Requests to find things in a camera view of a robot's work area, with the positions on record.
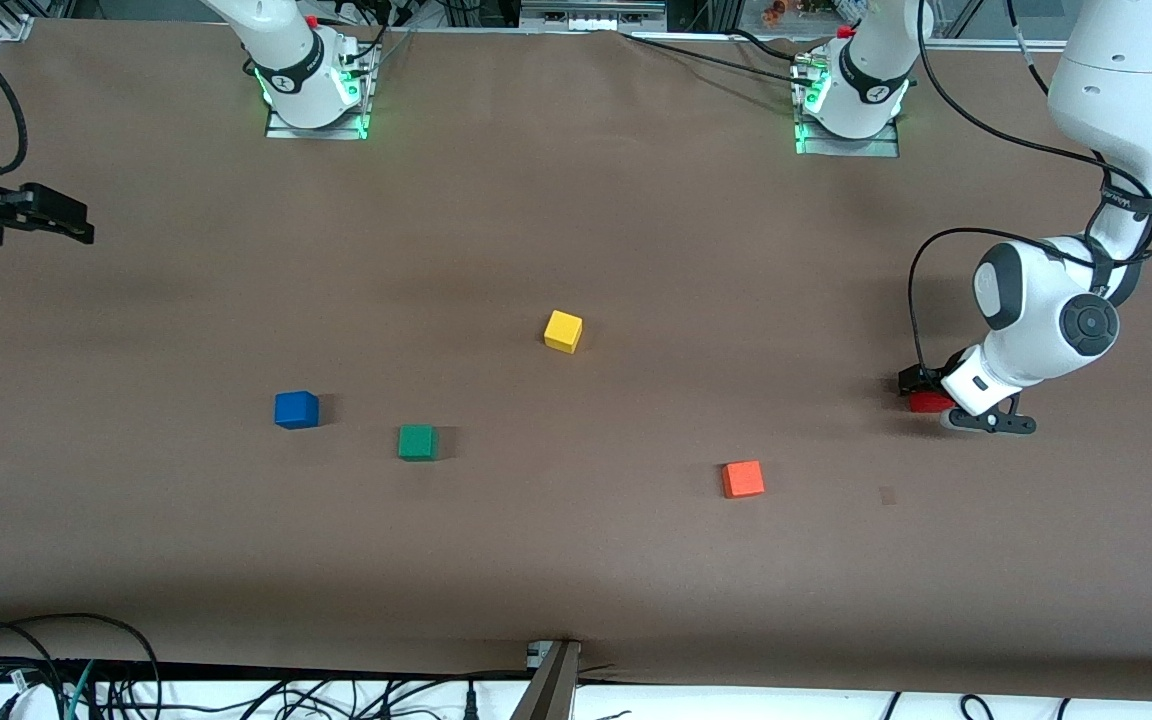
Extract orange wooden block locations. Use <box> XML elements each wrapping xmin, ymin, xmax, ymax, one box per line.
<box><xmin>721</xmin><ymin>460</ymin><xmax>767</xmax><ymax>500</ymax></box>

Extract blue wooden block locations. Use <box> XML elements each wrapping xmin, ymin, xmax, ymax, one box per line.
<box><xmin>274</xmin><ymin>391</ymin><xmax>321</xmax><ymax>431</ymax></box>

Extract yellow wooden block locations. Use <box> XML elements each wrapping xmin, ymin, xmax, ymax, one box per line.
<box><xmin>543</xmin><ymin>310</ymin><xmax>584</xmax><ymax>355</ymax></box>

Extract brown paper table cover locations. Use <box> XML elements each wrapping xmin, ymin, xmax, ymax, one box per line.
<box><xmin>0</xmin><ymin>18</ymin><xmax>1152</xmax><ymax>701</ymax></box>

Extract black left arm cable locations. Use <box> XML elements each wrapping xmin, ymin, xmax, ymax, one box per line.
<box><xmin>906</xmin><ymin>0</ymin><xmax>1152</xmax><ymax>377</ymax></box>

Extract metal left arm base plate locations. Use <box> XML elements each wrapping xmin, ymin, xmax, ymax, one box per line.
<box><xmin>793</xmin><ymin>60</ymin><xmax>902</xmax><ymax>159</ymax></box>

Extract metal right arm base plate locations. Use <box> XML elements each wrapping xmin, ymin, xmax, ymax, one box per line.
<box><xmin>265</xmin><ymin>40</ymin><xmax>374</xmax><ymax>141</ymax></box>

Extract black base cable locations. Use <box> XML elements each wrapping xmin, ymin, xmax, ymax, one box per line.
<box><xmin>624</xmin><ymin>34</ymin><xmax>809</xmax><ymax>89</ymax></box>
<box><xmin>724</xmin><ymin>28</ymin><xmax>817</xmax><ymax>67</ymax></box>

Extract black looping floor cable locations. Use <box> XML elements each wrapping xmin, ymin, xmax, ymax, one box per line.
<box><xmin>0</xmin><ymin>612</ymin><xmax>163</xmax><ymax>720</ymax></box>

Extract green floor cable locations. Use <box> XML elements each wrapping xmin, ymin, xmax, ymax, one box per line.
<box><xmin>60</xmin><ymin>658</ymin><xmax>98</xmax><ymax>720</ymax></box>

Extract grey metal camera post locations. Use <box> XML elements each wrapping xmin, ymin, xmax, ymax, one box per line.
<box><xmin>510</xmin><ymin>639</ymin><xmax>583</xmax><ymax>720</ymax></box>

